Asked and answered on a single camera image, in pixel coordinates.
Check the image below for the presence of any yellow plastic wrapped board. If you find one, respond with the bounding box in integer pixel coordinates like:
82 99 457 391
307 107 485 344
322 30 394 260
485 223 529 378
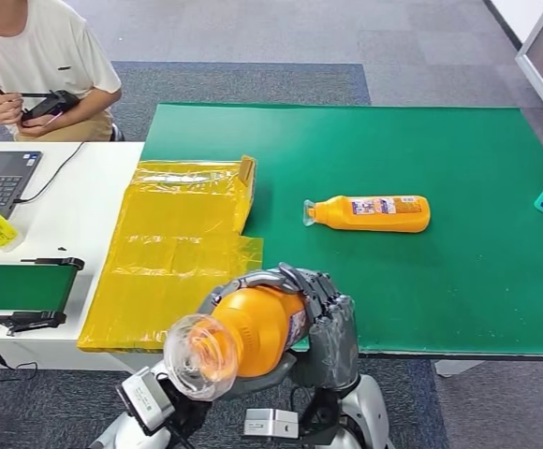
77 154 264 355

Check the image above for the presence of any green table mat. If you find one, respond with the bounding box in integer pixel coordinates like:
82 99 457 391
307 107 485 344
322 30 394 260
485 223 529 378
141 102 543 357

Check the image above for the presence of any dark grey laptop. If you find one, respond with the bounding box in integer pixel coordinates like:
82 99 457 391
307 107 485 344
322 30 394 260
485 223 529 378
0 150 44 220

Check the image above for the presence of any red and black floor cable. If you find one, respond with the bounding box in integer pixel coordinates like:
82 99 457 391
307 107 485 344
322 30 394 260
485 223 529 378
0 321 39 383

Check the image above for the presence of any black remote controller with antennas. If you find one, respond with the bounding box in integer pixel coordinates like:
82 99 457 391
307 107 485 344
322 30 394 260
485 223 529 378
0 83 82 123

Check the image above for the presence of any black laptop cable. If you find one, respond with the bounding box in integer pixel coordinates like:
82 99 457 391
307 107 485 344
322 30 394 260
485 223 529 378
13 142 86 206

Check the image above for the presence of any grey table foot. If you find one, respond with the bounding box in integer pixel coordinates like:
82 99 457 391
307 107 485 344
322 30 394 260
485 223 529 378
435 359 485 378

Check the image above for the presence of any small green belt conveyor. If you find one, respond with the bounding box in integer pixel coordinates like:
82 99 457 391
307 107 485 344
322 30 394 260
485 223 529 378
0 255 86 336

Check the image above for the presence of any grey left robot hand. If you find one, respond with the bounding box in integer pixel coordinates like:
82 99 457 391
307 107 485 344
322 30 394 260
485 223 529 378
195 269 284 315

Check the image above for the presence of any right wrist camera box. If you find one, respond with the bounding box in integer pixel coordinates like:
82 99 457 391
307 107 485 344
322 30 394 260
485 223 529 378
244 407 300 442

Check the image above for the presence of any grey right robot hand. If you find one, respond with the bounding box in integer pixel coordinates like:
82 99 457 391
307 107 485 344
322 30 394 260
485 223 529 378
231 262 361 398

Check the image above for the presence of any person's left hand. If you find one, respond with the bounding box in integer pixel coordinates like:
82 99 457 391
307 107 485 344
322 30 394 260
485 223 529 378
18 111 62 138

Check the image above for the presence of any person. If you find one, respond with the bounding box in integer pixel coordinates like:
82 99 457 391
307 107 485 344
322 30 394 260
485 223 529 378
0 0 124 144

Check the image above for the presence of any orange bottle with clear cap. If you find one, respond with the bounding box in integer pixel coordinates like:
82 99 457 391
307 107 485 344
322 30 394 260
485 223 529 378
302 195 432 235
163 285 311 403

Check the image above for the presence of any person's right hand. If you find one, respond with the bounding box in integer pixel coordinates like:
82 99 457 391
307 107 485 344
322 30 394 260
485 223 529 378
0 91 24 125

